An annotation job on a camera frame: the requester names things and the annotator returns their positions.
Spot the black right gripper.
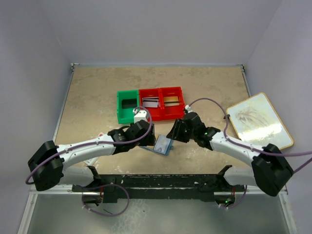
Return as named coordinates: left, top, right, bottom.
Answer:
left=167, top=118, right=196, bottom=143

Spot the red bin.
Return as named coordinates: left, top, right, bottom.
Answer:
left=139, top=88, right=161, bottom=121
left=160, top=86, right=185, bottom=120

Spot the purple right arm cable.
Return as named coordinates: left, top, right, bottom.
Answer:
left=185, top=97, right=312, bottom=174

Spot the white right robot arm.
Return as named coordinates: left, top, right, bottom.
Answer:
left=167, top=112, right=294, bottom=196

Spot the red bin right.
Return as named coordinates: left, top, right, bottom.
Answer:
left=160, top=86, right=185, bottom=120

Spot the silver card in bin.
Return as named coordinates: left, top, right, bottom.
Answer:
left=142, top=97, right=159, bottom=108

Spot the white plastic card packet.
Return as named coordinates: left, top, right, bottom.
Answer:
left=84, top=132, right=104, bottom=166

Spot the blue leather card holder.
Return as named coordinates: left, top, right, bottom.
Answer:
left=141, top=135, right=173, bottom=156

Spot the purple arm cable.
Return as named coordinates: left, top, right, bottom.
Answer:
left=25, top=105, right=153, bottom=185
left=185, top=97, right=312, bottom=174

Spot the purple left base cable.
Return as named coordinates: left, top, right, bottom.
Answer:
left=81, top=183, right=130, bottom=217

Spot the green bin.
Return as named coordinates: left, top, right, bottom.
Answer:
left=117, top=90, right=139, bottom=124

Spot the red bin middle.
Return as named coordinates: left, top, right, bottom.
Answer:
left=139, top=88, right=161, bottom=121

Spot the aluminium frame rail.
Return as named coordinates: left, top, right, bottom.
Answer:
left=29, top=173, right=290, bottom=195

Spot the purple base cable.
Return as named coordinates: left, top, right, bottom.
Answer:
left=81, top=183, right=130, bottom=217
left=218, top=184, right=248, bottom=211

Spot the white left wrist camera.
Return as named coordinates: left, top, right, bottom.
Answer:
left=133, top=109, right=149, bottom=123

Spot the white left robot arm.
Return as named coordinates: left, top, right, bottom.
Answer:
left=25, top=120, right=155, bottom=191

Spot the gold card in bin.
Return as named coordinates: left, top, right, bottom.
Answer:
left=163, top=96, right=179, bottom=107

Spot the black card in bin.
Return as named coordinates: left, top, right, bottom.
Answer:
left=121, top=98, right=138, bottom=109

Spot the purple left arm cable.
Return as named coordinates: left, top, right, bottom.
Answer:
left=25, top=105, right=153, bottom=185

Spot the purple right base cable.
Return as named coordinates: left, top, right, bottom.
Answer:
left=218, top=184, right=248, bottom=211

